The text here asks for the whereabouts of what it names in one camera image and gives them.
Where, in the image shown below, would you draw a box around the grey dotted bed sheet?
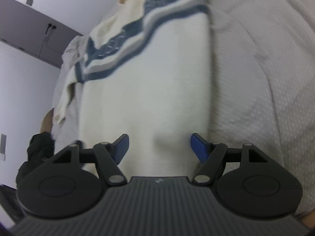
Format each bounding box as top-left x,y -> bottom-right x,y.
50,0 -> 315,218

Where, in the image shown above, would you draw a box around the purple grey headboard panel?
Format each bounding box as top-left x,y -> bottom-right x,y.
0,0 -> 82,68

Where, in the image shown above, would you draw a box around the white fleece blue striped garment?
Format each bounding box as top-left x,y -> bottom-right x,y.
54,0 -> 211,177

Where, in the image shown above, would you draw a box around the small grey wall switch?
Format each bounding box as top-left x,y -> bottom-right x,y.
26,0 -> 33,6

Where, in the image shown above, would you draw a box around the black clothing pile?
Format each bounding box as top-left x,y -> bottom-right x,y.
16,132 -> 55,186

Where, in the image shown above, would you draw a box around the black earphones on headboard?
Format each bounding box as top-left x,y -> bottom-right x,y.
45,23 -> 57,34

